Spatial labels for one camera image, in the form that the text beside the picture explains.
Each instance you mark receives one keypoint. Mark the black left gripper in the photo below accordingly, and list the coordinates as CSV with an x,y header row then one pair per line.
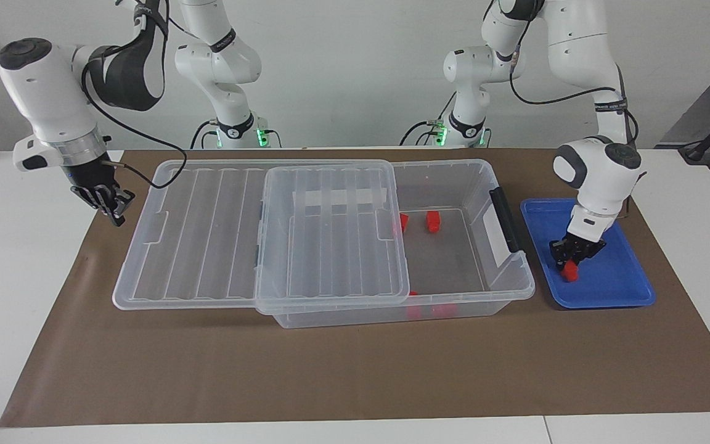
x,y
580,245

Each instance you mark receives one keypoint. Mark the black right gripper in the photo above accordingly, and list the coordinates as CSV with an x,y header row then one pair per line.
x,y
93,180

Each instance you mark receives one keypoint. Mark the clear ribbed plastic box lid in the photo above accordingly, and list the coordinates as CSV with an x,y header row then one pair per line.
x,y
207,246

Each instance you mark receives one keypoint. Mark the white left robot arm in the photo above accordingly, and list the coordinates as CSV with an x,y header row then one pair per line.
x,y
577,43

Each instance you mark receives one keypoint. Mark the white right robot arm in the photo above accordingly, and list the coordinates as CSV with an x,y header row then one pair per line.
x,y
47,92

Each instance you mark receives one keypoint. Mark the blue plastic tray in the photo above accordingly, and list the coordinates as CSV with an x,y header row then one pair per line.
x,y
614,287

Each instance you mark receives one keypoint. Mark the clear plastic storage box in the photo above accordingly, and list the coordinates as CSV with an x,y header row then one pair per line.
x,y
361,317

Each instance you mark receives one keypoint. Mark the brown table mat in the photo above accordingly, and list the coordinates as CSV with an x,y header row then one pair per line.
x,y
145,370

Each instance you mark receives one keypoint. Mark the white label strip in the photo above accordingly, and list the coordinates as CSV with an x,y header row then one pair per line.
x,y
339,198

